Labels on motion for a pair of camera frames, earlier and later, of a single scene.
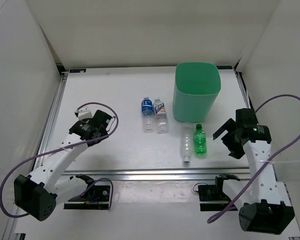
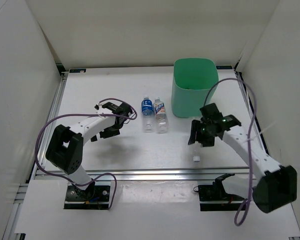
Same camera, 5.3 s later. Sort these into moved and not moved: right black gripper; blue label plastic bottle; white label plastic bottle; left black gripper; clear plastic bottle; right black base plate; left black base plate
Moved: left black gripper; clear plastic bottle; right black gripper
Not moved: white label plastic bottle; right black base plate; left black base plate; blue label plastic bottle
